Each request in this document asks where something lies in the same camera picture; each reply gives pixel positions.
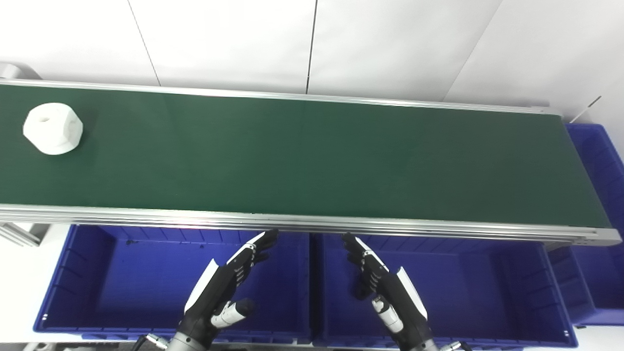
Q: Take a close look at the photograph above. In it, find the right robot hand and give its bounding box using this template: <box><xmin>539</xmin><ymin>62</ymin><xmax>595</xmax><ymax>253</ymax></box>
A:
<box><xmin>341</xmin><ymin>232</ymin><xmax>435</xmax><ymax>350</ymax></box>

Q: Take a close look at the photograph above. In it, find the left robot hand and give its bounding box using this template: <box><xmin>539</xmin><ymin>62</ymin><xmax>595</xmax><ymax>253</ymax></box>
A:
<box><xmin>178</xmin><ymin>229</ymin><xmax>280</xmax><ymax>346</ymax></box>

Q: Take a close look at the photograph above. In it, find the white plastic part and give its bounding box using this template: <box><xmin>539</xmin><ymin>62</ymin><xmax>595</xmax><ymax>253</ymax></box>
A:
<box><xmin>22</xmin><ymin>102</ymin><xmax>84</xmax><ymax>156</ymax></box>

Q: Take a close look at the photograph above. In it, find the blue plastic bin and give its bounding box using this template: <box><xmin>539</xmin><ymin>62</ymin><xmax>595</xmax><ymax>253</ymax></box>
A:
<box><xmin>548</xmin><ymin>123</ymin><xmax>624</xmax><ymax>327</ymax></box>
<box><xmin>312</xmin><ymin>233</ymin><xmax>579</xmax><ymax>350</ymax></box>
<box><xmin>33</xmin><ymin>224</ymin><xmax>313</xmax><ymax>345</ymax></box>

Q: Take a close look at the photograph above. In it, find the green conveyor belt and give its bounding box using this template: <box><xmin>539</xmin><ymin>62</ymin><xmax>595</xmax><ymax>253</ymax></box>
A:
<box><xmin>0</xmin><ymin>84</ymin><xmax>613</xmax><ymax>229</ymax></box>
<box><xmin>0</xmin><ymin>78</ymin><xmax>623</xmax><ymax>247</ymax></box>

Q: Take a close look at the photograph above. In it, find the aluminium conveyor leg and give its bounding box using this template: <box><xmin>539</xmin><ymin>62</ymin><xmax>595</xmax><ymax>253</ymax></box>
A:
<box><xmin>0</xmin><ymin>222</ymin><xmax>52</xmax><ymax>247</ymax></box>

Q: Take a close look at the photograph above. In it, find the grey conveyor motor housing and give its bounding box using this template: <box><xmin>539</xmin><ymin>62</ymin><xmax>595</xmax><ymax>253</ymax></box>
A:
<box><xmin>0</xmin><ymin>63</ymin><xmax>42</xmax><ymax>81</ymax></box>

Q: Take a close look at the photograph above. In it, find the thin white rod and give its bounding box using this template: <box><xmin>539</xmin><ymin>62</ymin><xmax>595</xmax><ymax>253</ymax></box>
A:
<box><xmin>569</xmin><ymin>96</ymin><xmax>602</xmax><ymax>124</ymax></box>

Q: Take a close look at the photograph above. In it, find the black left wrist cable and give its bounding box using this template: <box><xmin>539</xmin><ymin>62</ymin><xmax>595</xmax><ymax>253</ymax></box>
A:
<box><xmin>131</xmin><ymin>333</ymin><xmax>170</xmax><ymax>351</ymax></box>

